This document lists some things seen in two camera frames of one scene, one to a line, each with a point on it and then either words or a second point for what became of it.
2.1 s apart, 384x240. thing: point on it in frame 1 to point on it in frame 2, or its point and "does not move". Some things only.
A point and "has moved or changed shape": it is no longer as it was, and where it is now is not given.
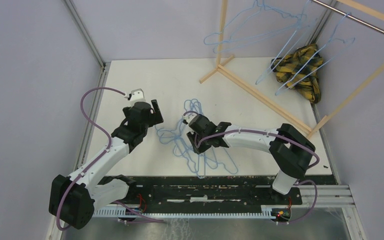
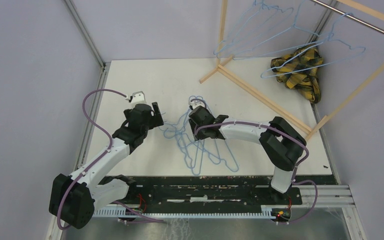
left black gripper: [153, 120] does not move
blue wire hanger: [286, 51] to [294, 26]
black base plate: [202, 193] does not move
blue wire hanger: [332, 49] has moved or changed shape
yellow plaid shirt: [298, 71] does not move
